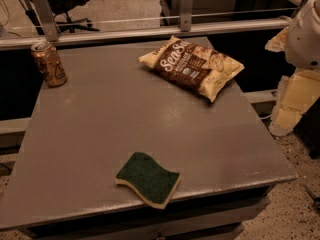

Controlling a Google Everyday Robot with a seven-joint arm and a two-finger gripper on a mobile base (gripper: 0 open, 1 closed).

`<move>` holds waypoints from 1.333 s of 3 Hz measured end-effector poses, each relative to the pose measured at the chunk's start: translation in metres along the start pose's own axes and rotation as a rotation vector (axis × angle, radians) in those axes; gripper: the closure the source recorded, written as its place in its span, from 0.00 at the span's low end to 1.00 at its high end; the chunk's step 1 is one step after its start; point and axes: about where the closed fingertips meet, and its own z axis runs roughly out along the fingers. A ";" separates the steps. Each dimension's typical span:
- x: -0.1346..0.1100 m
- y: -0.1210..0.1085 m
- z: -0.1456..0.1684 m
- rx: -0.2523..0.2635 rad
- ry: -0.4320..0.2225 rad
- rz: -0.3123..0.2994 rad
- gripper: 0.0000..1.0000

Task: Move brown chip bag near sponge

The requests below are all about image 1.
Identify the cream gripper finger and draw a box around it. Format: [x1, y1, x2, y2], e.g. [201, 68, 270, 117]
[269, 68, 320, 136]
[265, 27, 288, 52]

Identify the brown chip bag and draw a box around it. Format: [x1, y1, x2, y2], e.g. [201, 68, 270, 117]
[139, 36, 244, 102]

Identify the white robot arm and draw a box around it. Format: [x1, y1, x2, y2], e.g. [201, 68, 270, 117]
[265, 0, 320, 136]

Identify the green yellow sponge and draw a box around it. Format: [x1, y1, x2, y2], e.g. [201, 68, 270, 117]
[115, 152, 181, 209]

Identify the black office chair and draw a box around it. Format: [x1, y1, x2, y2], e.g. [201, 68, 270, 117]
[19, 0, 101, 35]

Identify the metal railing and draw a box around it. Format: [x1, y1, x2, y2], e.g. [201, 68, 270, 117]
[1, 0, 303, 49]

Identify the brown soda can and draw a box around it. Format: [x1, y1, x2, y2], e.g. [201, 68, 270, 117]
[31, 41, 67, 88]

